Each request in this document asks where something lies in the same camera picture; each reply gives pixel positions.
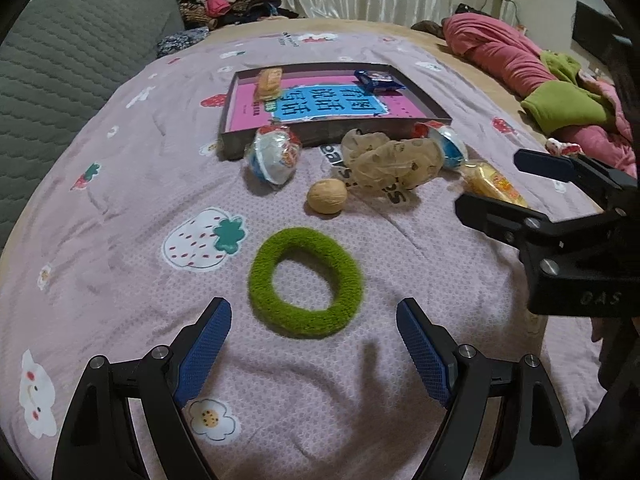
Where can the purple printed blanket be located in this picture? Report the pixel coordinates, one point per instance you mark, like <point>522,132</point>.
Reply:
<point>150,170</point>

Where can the green cloth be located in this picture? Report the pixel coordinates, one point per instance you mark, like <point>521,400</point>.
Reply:
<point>560,102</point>

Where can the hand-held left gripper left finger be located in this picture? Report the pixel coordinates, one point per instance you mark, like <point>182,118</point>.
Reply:
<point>204,352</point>

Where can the grey quilted headboard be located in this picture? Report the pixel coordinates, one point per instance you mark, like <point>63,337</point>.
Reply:
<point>75,60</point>

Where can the blue and white egg capsule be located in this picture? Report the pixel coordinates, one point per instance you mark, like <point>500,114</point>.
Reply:
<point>450,147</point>

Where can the black television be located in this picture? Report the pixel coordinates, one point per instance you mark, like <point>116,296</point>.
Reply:
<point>595,27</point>

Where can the walnut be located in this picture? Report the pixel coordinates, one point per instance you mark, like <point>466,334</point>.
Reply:
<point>326,197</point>

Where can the person's right forearm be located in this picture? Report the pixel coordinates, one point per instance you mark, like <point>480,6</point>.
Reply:
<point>615,410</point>

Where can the white metal rack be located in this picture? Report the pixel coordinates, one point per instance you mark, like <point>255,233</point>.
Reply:
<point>501,2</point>

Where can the orange snack packet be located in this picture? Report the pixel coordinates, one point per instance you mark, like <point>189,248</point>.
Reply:
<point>268,83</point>

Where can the yellow snack packet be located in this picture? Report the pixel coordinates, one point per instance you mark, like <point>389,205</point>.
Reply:
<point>492,182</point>

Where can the blue snack packet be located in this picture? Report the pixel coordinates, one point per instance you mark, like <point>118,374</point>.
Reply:
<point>378,80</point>

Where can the dark bag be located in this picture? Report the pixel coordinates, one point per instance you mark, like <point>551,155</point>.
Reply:
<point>472,9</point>

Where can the red and white egg capsule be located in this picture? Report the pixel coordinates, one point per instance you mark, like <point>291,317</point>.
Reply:
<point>272,157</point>

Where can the small red and white cloth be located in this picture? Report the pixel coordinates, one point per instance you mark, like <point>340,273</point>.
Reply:
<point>562,146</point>

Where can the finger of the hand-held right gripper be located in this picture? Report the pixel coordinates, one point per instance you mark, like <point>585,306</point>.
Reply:
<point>540,162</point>
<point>492,215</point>

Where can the pink quilt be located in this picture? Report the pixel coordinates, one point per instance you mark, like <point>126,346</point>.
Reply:
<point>500,55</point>

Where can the dark patterned cloth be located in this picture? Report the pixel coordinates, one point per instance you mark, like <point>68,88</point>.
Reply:
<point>182,40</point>

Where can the brown cloth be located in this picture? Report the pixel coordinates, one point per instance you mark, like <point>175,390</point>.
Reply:
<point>427,28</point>

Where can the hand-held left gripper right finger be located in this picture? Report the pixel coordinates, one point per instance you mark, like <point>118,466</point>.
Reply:
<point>425,355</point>

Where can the dark shallow cardboard box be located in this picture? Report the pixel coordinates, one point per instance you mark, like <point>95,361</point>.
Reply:
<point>330,135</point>

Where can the beige snack bag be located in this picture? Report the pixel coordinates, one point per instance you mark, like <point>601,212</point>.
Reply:
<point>390,160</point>

